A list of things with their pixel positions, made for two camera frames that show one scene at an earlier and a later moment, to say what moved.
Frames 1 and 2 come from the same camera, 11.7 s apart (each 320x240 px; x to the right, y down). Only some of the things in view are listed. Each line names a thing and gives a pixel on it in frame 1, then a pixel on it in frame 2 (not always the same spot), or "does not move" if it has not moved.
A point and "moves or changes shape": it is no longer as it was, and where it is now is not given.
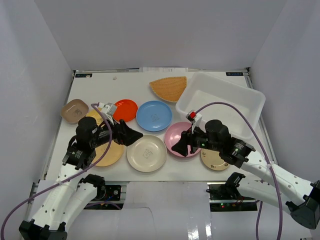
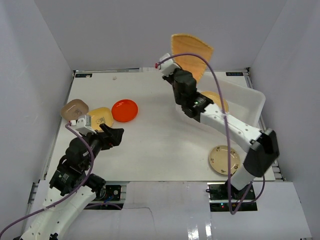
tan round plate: [112, 157] to [215, 97]
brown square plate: [74, 110] does not move
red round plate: [126, 109] does not move
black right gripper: [188, 136] to [169, 78]
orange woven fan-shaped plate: [170, 88] to [182, 43]
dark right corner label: [234, 73] does not move
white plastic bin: [239, 107] does not move
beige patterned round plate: [212, 160] moves or changes shape
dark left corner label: [83, 75] does not move
